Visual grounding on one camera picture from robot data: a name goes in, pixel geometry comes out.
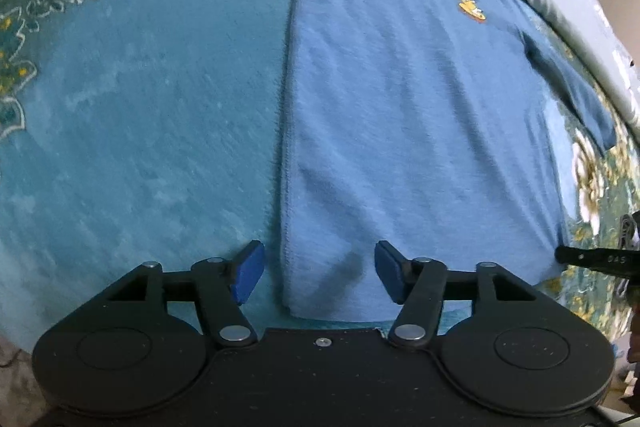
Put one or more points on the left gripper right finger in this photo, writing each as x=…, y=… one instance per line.
x=418, y=287

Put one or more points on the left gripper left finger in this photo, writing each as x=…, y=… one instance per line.
x=222, y=287

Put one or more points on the light blue t-shirt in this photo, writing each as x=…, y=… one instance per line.
x=421, y=122

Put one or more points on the grey patterned cloth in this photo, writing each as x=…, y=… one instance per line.
x=18, y=389

